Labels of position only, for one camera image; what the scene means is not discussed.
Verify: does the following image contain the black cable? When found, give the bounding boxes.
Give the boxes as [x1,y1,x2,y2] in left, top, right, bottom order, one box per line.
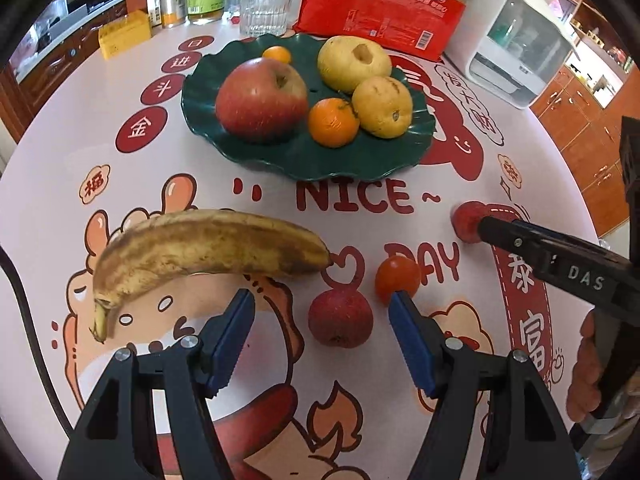
[0,245,76,441]

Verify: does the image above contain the small yellow pear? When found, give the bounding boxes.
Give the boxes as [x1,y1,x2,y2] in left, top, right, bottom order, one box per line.
[352,76,414,139]

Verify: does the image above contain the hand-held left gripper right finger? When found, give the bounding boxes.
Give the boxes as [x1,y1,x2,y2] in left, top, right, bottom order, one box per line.
[389,291,583,480]

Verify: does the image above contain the tall wooden cabinet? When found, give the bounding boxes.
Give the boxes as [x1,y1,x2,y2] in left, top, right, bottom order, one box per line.
[530,0,640,236]

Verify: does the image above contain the wooden kitchen cabinets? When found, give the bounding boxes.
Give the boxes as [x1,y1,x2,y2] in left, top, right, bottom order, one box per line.
[0,0,131,146]

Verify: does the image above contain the person's right hand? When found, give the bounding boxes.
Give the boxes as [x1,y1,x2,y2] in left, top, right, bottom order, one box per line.
[566,311,618,428]

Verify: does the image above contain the metal can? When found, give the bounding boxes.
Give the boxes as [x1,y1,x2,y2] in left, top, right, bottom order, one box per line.
[159,0,187,29]

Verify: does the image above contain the yellow box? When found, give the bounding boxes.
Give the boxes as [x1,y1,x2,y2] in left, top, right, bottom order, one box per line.
[98,10,152,61]

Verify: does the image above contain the orange tangerine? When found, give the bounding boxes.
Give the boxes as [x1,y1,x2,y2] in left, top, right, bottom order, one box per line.
[307,98,360,148]

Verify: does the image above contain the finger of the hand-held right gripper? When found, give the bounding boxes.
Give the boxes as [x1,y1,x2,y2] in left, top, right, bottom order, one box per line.
[476,215,556,273]

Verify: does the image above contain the small bright red fruit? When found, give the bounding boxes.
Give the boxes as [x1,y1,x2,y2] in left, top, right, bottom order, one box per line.
[452,201,501,244]

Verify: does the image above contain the dark green scalloped plate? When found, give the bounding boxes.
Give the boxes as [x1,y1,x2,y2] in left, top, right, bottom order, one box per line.
[181,33,435,182]

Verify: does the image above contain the spotted yellow banana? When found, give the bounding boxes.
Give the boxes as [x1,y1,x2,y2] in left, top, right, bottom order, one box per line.
[89,208,332,344]

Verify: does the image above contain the large red apple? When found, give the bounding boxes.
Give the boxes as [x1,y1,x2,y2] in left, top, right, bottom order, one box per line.
[215,57,309,142]

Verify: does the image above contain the clear drinking glass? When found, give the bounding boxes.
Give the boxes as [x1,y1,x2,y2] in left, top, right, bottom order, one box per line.
[239,0,296,37]

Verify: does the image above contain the white countertop appliance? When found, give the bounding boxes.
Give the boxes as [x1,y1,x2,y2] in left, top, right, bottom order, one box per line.
[442,0,586,110]

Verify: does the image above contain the orange-red cherry tomato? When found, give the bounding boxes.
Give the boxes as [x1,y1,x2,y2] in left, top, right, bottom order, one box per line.
[375,256,421,305]

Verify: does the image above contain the red plastic package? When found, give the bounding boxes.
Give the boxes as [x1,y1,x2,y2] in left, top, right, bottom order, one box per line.
[292,0,468,58]

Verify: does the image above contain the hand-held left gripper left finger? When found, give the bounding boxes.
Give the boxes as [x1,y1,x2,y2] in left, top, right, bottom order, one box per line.
[57,288,256,480]

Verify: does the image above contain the large yellow apple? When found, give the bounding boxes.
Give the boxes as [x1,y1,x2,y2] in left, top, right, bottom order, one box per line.
[318,35,393,94]

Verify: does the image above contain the small dull red fruit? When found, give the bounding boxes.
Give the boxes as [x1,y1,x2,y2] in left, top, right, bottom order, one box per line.
[308,287,374,348]

